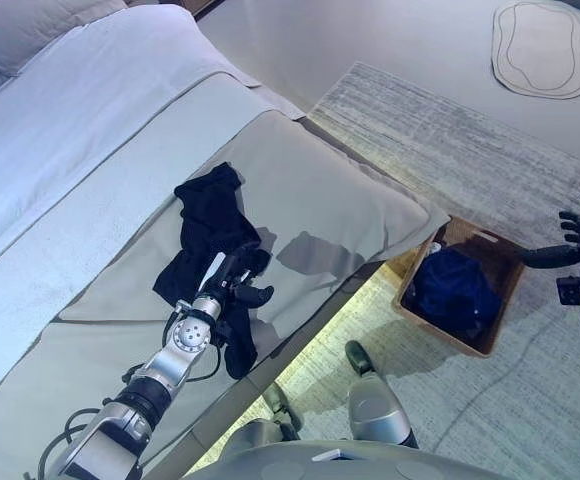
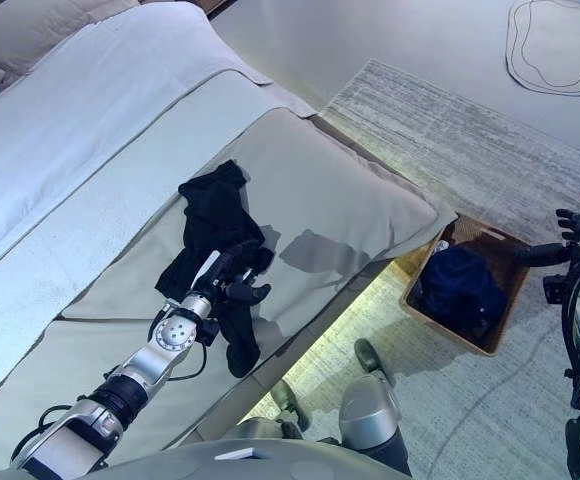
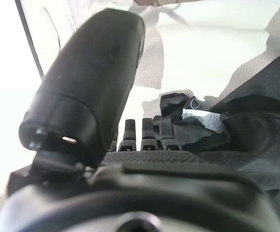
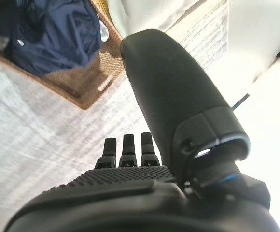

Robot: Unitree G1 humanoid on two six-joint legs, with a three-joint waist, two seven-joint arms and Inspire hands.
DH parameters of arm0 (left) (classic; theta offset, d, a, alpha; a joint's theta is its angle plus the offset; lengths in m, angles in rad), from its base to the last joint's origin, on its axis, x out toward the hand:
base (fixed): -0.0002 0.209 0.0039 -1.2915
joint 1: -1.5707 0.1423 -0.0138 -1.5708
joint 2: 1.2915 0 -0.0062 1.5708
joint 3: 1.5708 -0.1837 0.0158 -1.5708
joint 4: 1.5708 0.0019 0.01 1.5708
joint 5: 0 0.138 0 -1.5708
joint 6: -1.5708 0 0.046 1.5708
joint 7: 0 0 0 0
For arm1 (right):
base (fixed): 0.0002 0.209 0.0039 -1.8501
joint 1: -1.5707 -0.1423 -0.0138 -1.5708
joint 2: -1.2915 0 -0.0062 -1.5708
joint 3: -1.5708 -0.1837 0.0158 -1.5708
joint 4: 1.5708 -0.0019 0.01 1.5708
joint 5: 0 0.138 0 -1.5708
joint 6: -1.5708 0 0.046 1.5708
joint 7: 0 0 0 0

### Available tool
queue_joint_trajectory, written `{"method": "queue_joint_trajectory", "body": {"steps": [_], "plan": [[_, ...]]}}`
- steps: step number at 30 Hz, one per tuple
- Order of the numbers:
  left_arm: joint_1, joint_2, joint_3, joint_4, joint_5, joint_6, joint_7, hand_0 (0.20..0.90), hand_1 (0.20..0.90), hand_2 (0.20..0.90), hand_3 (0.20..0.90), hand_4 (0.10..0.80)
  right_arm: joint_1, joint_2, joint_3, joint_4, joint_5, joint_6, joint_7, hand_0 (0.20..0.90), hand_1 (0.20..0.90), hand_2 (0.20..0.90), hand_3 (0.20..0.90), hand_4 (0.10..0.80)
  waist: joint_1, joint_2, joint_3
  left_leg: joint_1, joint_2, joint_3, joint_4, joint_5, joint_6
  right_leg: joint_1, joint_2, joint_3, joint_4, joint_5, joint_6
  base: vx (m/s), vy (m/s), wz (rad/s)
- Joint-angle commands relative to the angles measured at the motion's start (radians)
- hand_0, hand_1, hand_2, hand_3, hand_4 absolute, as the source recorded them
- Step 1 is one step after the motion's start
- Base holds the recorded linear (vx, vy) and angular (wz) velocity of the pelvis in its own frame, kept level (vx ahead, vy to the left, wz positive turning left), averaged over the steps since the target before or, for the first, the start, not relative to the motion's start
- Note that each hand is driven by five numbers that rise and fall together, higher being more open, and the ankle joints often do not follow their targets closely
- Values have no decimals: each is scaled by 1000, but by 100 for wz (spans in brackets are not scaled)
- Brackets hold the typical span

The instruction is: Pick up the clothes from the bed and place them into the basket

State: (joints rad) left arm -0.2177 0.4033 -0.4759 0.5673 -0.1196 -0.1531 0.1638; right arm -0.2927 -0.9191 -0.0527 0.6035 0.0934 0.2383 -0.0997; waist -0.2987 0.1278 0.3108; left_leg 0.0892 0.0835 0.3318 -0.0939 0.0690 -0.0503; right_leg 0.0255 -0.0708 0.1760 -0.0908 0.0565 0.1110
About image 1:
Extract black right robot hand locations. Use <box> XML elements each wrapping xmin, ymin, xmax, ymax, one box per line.
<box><xmin>519</xmin><ymin>210</ymin><xmax>580</xmax><ymax>270</ymax></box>

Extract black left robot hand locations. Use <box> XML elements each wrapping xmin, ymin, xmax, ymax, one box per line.
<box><xmin>194</xmin><ymin>244</ymin><xmax>276</xmax><ymax>314</ymax></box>

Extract black garment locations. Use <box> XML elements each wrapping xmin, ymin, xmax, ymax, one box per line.
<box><xmin>153</xmin><ymin>162</ymin><xmax>274</xmax><ymax>380</ymax></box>

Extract blue garment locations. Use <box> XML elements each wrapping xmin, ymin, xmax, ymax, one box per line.
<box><xmin>412</xmin><ymin>248</ymin><xmax>502</xmax><ymax>341</ymax></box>

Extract woven wicker basket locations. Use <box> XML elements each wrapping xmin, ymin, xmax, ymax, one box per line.
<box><xmin>393</xmin><ymin>214</ymin><xmax>526</xmax><ymax>357</ymax></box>

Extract pale textured bed blanket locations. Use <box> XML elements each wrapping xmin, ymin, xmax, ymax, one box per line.
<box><xmin>0</xmin><ymin>72</ymin><xmax>276</xmax><ymax>396</ymax></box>

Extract silver left robot leg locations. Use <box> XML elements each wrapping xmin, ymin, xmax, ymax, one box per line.
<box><xmin>229</xmin><ymin>382</ymin><xmax>304</xmax><ymax>451</ymax></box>

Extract silver robot leg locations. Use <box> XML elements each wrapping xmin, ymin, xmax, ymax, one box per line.
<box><xmin>345</xmin><ymin>340</ymin><xmax>420</xmax><ymax>450</ymax></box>
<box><xmin>229</xmin><ymin>382</ymin><xmax>304</xmax><ymax>451</ymax></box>

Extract pale oval floor mat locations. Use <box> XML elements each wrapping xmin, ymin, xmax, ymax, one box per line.
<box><xmin>492</xmin><ymin>0</ymin><xmax>580</xmax><ymax>100</ymax></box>

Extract silver right robot leg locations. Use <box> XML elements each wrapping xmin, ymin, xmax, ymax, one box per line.
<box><xmin>345</xmin><ymin>340</ymin><xmax>420</xmax><ymax>450</ymax></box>

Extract grey robot torso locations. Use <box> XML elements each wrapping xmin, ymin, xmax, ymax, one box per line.
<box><xmin>184</xmin><ymin>439</ymin><xmax>511</xmax><ymax>480</ymax></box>

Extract white duvet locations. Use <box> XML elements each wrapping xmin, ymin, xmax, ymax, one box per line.
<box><xmin>0</xmin><ymin>4</ymin><xmax>304</xmax><ymax>281</ymax></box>

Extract beige pillow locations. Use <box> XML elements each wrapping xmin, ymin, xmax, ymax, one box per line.
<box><xmin>0</xmin><ymin>0</ymin><xmax>129</xmax><ymax>76</ymax></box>

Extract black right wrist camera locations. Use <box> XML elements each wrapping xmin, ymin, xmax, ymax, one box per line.
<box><xmin>557</xmin><ymin>277</ymin><xmax>580</xmax><ymax>306</ymax></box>

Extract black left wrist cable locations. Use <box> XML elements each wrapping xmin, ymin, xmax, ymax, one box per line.
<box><xmin>189</xmin><ymin>343</ymin><xmax>222</xmax><ymax>382</ymax></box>

